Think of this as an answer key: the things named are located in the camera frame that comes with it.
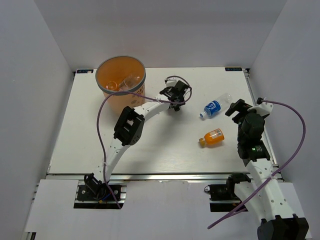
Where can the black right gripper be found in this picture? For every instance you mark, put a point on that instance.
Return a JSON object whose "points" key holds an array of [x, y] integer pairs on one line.
{"points": [[240, 106]]}

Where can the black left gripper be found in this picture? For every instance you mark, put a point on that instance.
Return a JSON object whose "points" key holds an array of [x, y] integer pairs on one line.
{"points": [[180, 104]]}

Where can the clear bottle with blue label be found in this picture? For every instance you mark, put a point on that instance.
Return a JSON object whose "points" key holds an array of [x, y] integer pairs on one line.
{"points": [[216, 106]]}

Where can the orange juice bottle with barcode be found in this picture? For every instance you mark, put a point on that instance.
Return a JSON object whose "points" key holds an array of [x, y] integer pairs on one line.
{"points": [[211, 138]]}

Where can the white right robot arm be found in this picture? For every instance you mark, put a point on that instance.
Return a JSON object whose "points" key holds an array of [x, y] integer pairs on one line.
{"points": [[261, 192]]}

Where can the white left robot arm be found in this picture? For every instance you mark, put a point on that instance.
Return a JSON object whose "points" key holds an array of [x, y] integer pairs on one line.
{"points": [[128, 130]]}

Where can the orange cylindrical bin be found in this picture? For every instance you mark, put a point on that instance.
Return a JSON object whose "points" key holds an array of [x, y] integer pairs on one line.
{"points": [[116, 69]]}

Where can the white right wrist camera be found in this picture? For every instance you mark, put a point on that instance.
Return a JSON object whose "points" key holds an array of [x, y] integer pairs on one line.
{"points": [[262, 107]]}

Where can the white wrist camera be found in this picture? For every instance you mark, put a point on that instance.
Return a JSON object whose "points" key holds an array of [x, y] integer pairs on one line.
{"points": [[262, 107], [170, 81]]}

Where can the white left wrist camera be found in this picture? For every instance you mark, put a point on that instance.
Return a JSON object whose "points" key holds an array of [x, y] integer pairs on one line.
{"points": [[170, 81]]}

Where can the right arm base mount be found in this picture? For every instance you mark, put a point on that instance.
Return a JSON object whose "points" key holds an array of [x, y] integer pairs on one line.
{"points": [[222, 196]]}

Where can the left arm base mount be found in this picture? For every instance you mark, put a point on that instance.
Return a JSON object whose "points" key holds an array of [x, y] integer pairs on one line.
{"points": [[95, 194]]}

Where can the aluminium table front rail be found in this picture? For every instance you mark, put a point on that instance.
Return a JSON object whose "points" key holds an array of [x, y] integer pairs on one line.
{"points": [[148, 177]]}

